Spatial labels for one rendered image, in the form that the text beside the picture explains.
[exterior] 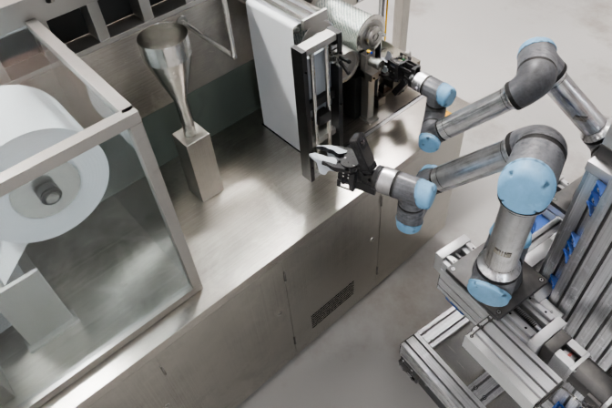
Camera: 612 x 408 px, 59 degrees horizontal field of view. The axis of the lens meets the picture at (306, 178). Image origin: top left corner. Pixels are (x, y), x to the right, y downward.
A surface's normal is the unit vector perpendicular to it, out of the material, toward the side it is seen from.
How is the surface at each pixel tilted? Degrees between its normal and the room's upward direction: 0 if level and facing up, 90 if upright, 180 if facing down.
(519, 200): 82
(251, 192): 0
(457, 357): 0
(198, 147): 90
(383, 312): 0
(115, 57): 90
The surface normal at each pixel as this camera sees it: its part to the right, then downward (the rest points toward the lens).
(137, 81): 0.67, 0.52
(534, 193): -0.50, 0.55
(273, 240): -0.06, -0.69
